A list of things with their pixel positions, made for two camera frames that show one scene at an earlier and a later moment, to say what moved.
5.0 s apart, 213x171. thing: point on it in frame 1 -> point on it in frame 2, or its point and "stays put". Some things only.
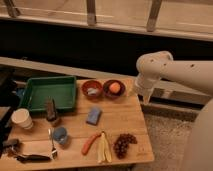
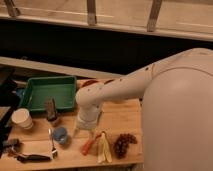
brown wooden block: x=51 y=109 stays put
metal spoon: x=52 y=145 stays put
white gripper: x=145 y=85 -> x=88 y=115
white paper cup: x=22 y=118 stays put
